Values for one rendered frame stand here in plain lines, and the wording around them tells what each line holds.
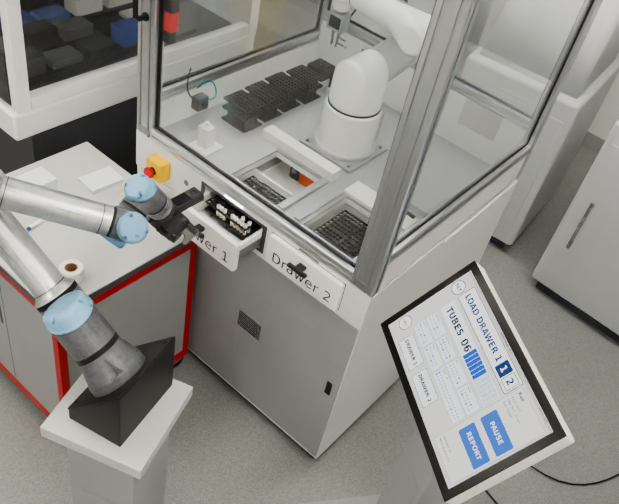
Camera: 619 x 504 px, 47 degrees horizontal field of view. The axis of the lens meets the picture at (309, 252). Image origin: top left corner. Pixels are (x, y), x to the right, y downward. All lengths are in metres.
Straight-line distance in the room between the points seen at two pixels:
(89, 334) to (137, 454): 0.33
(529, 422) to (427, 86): 0.77
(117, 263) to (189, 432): 0.81
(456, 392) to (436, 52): 0.78
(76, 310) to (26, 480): 1.11
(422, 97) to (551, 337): 2.13
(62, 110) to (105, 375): 1.26
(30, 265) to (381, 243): 0.89
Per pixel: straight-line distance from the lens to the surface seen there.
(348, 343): 2.19
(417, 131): 1.69
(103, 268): 2.25
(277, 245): 2.16
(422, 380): 1.80
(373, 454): 2.86
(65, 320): 1.73
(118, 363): 1.75
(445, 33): 1.59
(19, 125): 2.67
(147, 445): 1.87
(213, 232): 2.16
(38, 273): 1.86
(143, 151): 2.52
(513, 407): 1.66
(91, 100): 2.80
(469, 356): 1.75
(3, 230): 1.85
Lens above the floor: 2.36
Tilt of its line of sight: 42 degrees down
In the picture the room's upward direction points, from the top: 13 degrees clockwise
